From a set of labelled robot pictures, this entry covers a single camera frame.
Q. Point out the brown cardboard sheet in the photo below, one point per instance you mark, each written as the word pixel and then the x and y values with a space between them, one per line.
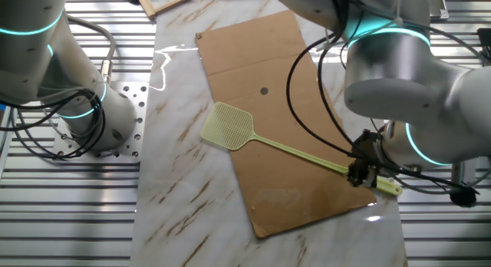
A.
pixel 284 175

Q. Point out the black device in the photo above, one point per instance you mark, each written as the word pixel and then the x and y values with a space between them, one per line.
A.
pixel 485 44

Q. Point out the yellow-green plastic flyswatter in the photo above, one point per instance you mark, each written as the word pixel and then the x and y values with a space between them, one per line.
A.
pixel 230 127

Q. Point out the white marble board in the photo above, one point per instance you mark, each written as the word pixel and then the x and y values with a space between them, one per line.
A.
pixel 180 190

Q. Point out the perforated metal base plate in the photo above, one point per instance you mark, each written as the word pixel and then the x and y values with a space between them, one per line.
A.
pixel 134 106

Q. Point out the small wooden window frame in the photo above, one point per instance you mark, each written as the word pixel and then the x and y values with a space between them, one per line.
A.
pixel 163 2

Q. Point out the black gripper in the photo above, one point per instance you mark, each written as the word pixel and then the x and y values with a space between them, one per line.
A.
pixel 370 152

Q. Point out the grey metal plate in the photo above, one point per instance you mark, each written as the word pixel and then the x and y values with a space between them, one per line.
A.
pixel 439 6

